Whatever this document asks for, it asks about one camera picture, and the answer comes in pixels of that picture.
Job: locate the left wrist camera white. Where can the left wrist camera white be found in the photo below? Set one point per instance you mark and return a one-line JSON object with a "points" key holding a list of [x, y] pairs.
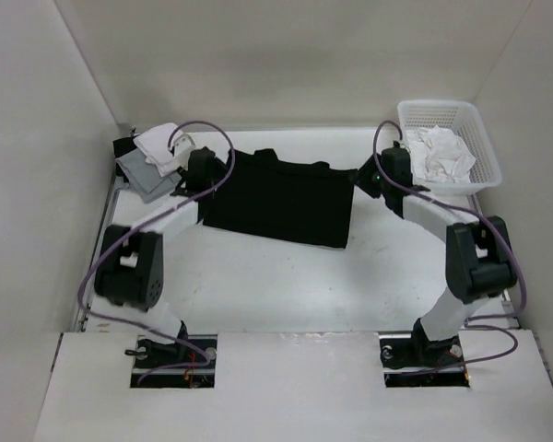
{"points": [[182, 146]]}

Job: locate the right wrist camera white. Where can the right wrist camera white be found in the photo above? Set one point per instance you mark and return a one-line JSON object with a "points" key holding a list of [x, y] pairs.
{"points": [[398, 143]]}

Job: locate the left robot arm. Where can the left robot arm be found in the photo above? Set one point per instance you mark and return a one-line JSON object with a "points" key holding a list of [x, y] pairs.
{"points": [[130, 270]]}

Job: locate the folded grey tank top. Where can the folded grey tank top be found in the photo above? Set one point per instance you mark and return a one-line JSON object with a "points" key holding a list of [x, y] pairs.
{"points": [[144, 178]]}

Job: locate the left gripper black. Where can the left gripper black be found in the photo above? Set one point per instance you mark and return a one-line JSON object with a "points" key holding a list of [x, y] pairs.
{"points": [[219, 173]]}

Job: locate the white tank top in basket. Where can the white tank top in basket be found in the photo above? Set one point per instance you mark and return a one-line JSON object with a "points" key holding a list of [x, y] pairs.
{"points": [[438, 155]]}

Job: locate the black tank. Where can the black tank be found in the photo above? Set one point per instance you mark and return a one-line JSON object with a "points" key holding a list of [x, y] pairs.
{"points": [[122, 147], [270, 198]]}

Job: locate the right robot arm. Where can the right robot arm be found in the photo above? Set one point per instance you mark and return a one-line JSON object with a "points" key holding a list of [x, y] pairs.
{"points": [[478, 255]]}

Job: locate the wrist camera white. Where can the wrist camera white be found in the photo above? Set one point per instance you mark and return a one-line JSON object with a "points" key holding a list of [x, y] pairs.
{"points": [[398, 143], [182, 146]]}

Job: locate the folded black tank top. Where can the folded black tank top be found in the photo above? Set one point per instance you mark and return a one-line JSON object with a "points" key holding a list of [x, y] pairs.
{"points": [[122, 147]]}

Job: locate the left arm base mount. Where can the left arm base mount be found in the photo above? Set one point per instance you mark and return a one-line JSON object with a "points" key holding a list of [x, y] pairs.
{"points": [[172, 366]]}

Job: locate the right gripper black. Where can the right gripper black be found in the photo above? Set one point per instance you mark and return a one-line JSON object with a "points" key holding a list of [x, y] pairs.
{"points": [[363, 175]]}

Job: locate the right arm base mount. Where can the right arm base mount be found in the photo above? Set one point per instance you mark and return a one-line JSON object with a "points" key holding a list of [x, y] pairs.
{"points": [[404, 367]]}

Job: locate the folded white tank top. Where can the folded white tank top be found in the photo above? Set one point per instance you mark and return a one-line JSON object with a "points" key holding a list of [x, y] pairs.
{"points": [[155, 144]]}

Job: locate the white plastic laundry basket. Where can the white plastic laundry basket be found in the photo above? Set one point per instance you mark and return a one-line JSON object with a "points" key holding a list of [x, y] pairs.
{"points": [[464, 120]]}

